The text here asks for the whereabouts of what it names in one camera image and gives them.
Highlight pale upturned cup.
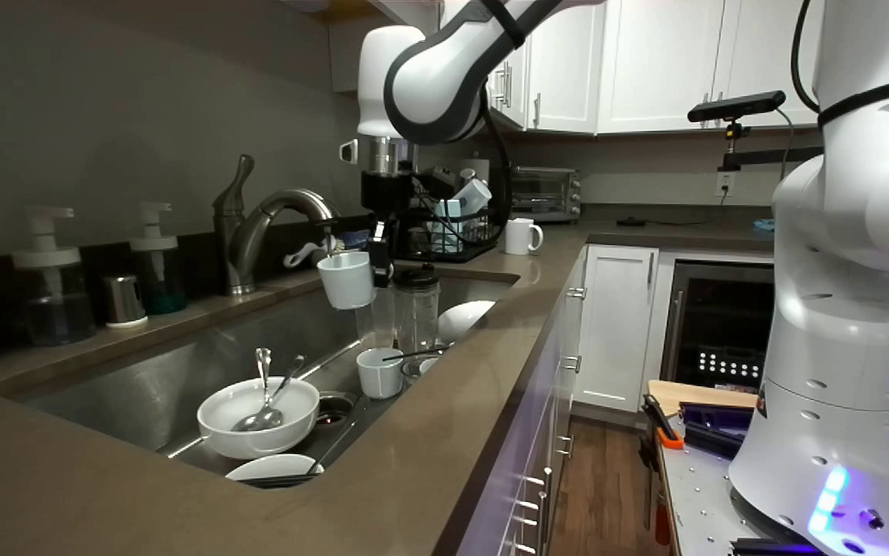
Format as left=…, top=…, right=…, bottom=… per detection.
left=429, top=179, right=492, bottom=255

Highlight black dish rack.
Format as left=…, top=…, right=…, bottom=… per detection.
left=402, top=171, right=504, bottom=266

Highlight white cabinet door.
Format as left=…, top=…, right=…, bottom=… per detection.
left=572, top=240, right=663, bottom=417

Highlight large clear soap dispenser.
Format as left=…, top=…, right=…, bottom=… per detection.
left=7, top=204, right=93, bottom=350

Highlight small white dish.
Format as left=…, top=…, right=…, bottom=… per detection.
left=222, top=450, right=328, bottom=489

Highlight small white cup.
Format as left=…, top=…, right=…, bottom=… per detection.
left=353, top=345, right=410, bottom=405

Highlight stainless steel sink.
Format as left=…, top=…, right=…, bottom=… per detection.
left=0, top=269, right=525, bottom=494

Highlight curved steel faucet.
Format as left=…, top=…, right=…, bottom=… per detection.
left=220, top=183, right=337, bottom=298

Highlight orange black clamp tool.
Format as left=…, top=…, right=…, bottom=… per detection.
left=638, top=393, right=688, bottom=455

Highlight white bowl with spoon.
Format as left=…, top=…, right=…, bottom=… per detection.
left=194, top=374, right=324, bottom=462

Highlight robot mounting table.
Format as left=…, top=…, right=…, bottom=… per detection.
left=651, top=405, right=889, bottom=556

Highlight black stereo camera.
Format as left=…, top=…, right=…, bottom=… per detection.
left=685, top=86, right=791, bottom=171

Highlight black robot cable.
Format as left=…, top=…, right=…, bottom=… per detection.
left=475, top=0, right=889, bottom=247

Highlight lower cabinet front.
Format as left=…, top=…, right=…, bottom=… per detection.
left=451, top=240, right=593, bottom=556

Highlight black wine cooler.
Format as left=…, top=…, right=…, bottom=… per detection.
left=660, top=255, right=778, bottom=393

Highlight tilted white bowl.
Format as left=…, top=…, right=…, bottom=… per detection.
left=433, top=295, right=500, bottom=345

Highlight white upper cabinets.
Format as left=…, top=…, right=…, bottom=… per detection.
left=485, top=0, right=829, bottom=137

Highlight clear jar black lid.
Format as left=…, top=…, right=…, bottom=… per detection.
left=391, top=263, right=445, bottom=357

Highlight small soap dispenser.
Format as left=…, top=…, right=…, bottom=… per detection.
left=126, top=197, right=189, bottom=319

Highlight small steel cup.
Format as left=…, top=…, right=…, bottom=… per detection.
left=101, top=272, right=150, bottom=334

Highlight silver toaster oven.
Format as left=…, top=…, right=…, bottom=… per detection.
left=510, top=164, right=585, bottom=225

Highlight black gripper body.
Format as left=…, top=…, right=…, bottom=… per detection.
left=359, top=166, right=429, bottom=240

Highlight metal spoon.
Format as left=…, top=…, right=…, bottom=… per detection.
left=232, top=345, right=308, bottom=435

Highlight tall white mug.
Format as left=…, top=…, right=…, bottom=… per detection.
left=504, top=216, right=550, bottom=260

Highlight wooden board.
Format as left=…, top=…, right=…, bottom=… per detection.
left=641, top=377, right=763, bottom=417

